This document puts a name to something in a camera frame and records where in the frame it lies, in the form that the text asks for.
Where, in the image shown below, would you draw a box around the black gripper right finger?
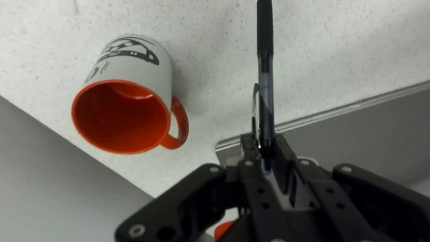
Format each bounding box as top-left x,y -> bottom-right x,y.
267,132 -> 430,242

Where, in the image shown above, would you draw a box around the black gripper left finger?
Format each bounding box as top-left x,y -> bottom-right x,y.
112,132 -> 287,242

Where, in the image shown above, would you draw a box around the dark blue pen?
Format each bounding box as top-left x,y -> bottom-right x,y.
251,0 -> 276,173

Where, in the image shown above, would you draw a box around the white mug orange interior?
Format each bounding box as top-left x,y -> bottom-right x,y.
69,33 -> 190,155

